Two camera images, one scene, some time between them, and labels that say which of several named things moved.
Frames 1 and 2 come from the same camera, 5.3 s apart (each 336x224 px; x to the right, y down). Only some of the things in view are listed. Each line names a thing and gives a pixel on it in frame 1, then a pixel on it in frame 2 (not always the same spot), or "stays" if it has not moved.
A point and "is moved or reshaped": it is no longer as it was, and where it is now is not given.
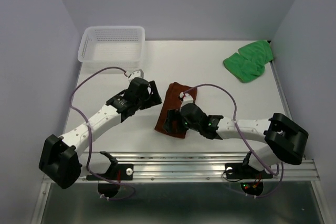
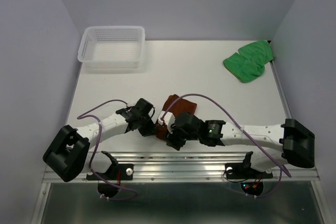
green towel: x=249 y=64 stays
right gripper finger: x=181 y=128 to x=176 y=140
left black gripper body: x=142 y=99 to x=147 y=117
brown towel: x=171 y=100 is moved or reshaped
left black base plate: x=115 y=172 stays
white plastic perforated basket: x=112 y=47 stays
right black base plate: x=239 y=171 stays
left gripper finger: x=157 y=96 to x=147 y=127
